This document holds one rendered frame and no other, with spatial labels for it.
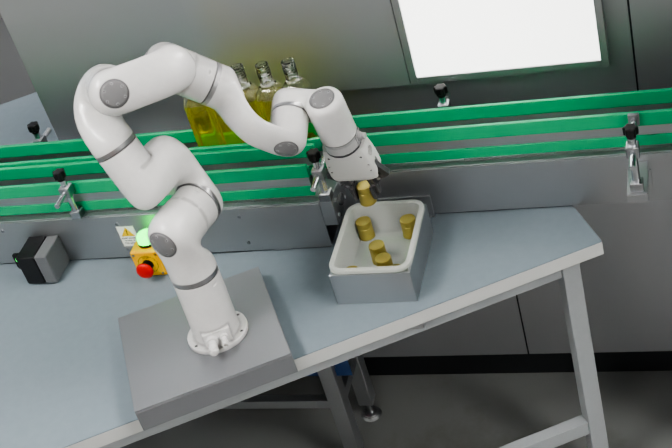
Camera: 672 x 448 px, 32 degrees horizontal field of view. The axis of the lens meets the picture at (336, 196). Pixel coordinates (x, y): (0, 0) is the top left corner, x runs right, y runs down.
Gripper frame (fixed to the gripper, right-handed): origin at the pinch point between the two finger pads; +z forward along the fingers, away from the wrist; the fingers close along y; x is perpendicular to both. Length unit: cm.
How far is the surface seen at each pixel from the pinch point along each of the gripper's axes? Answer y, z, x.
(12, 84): 213, 115, -152
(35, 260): 80, 7, 11
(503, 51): -26.4, -2.4, -33.1
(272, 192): 22.5, 3.1, -2.6
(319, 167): 9.4, -3.8, -3.2
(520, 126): -30.9, 1.4, -15.1
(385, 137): -2.0, 0.8, -14.1
